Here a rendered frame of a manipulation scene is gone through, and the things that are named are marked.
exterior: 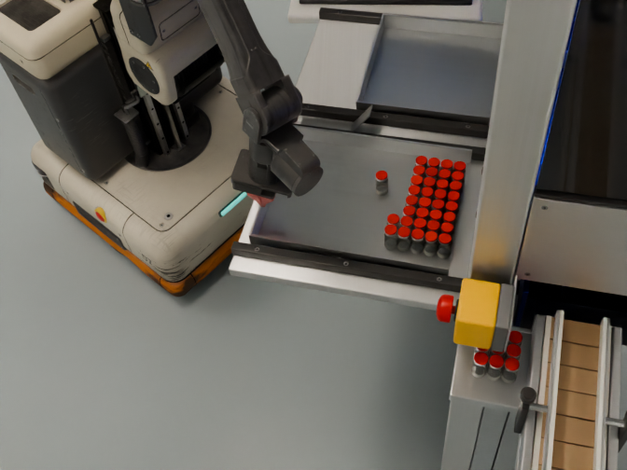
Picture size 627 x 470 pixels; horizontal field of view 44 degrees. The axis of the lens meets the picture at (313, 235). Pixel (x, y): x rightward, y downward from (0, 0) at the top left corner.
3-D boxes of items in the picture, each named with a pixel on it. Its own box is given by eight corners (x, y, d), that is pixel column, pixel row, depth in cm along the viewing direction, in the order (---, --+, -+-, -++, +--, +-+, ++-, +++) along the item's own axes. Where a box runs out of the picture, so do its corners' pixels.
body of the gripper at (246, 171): (289, 200, 127) (293, 174, 121) (229, 185, 128) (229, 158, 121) (299, 170, 130) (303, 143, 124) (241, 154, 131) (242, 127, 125)
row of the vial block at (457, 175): (465, 178, 140) (466, 161, 136) (449, 259, 130) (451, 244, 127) (452, 176, 140) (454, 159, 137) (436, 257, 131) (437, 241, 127)
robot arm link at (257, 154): (271, 106, 120) (242, 124, 117) (299, 134, 117) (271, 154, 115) (269, 134, 126) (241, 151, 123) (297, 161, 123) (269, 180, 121)
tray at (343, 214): (470, 162, 142) (472, 149, 139) (447, 281, 128) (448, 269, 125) (292, 137, 150) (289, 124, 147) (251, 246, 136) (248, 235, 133)
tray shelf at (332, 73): (548, 34, 163) (549, 26, 161) (512, 324, 125) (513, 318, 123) (325, 12, 173) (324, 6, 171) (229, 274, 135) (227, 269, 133)
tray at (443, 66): (547, 42, 159) (550, 29, 156) (536, 136, 144) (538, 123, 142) (383, 26, 166) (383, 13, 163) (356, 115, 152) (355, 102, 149)
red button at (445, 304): (464, 306, 114) (466, 292, 111) (460, 330, 112) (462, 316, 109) (438, 302, 115) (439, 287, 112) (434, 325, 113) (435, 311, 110)
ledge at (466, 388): (550, 341, 122) (551, 336, 121) (543, 419, 115) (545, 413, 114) (460, 325, 125) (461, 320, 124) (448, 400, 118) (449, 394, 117)
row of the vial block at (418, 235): (439, 174, 141) (441, 158, 137) (422, 255, 131) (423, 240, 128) (427, 172, 141) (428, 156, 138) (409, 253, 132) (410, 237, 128)
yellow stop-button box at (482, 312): (508, 310, 115) (514, 284, 109) (503, 352, 111) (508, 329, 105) (457, 301, 117) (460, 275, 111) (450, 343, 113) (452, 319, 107)
